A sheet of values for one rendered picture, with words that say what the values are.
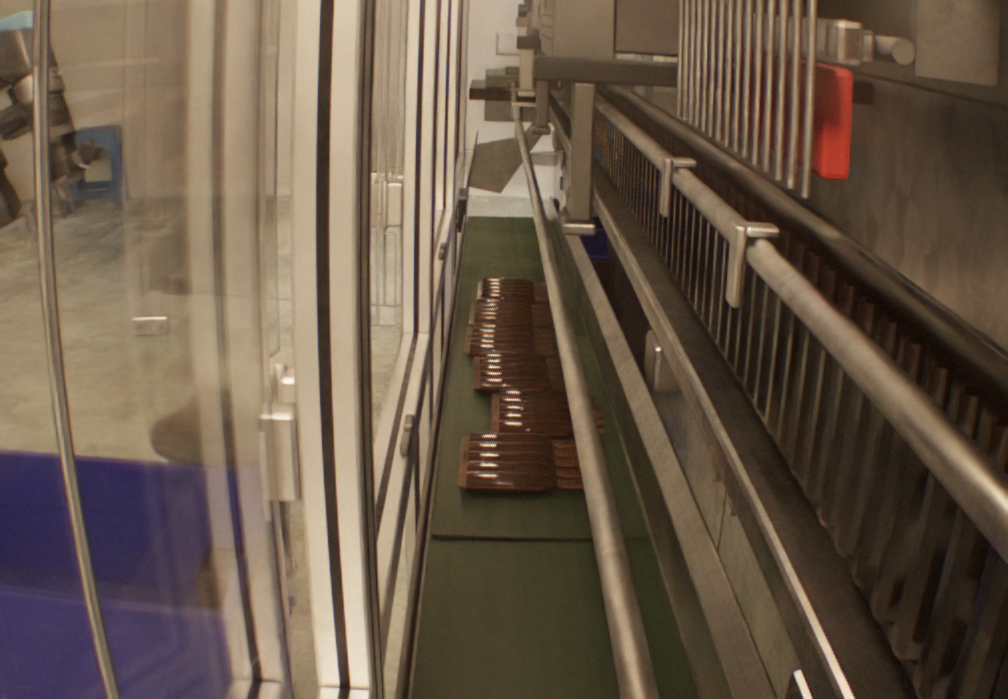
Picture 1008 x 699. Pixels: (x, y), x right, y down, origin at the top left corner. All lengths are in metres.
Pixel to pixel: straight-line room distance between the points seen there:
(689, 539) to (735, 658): 0.14
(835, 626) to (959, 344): 0.10
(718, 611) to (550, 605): 0.13
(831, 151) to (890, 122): 0.59
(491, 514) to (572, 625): 0.16
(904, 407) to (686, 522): 0.42
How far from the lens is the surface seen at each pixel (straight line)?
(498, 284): 1.42
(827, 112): 0.45
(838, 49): 0.40
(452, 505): 0.78
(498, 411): 0.95
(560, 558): 0.71
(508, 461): 0.83
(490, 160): 2.13
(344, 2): 0.61
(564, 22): 1.19
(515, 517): 0.76
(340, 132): 0.62
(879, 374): 0.28
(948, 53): 0.57
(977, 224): 0.85
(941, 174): 0.92
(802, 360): 0.39
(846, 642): 0.32
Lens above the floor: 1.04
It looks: 16 degrees down
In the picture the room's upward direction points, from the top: 2 degrees clockwise
